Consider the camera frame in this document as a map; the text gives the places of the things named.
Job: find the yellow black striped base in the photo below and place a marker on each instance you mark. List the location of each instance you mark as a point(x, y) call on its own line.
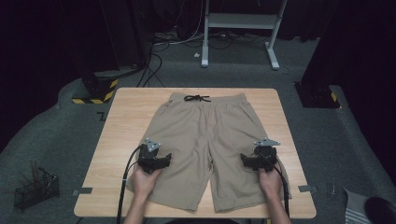
point(99, 93)

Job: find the person's left hand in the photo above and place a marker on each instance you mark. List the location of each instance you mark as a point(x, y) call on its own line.
point(144, 182)

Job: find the white metal stand frame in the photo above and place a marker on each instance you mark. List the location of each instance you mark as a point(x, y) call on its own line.
point(239, 21)

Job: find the striped grey cloth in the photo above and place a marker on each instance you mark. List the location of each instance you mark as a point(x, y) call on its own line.
point(355, 208)

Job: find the brown wooden stick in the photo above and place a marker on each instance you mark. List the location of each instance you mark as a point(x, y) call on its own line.
point(34, 172)

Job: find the black base with yellow mark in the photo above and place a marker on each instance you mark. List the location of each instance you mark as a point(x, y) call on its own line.
point(316, 95)

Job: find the dark round object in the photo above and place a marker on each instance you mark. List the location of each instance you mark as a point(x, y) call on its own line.
point(381, 211)

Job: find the beige shorts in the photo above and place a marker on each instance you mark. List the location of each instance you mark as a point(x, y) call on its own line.
point(202, 130)

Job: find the person's right hand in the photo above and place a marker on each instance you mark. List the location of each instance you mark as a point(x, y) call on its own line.
point(270, 182)

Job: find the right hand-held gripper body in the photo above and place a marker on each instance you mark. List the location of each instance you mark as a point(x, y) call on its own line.
point(265, 157)

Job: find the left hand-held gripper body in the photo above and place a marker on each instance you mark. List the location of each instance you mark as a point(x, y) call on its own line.
point(149, 160)

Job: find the crumpled white paper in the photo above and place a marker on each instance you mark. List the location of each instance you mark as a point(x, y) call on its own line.
point(196, 55)

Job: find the grey tape piece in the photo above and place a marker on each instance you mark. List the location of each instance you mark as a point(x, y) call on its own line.
point(83, 190)
point(306, 188)

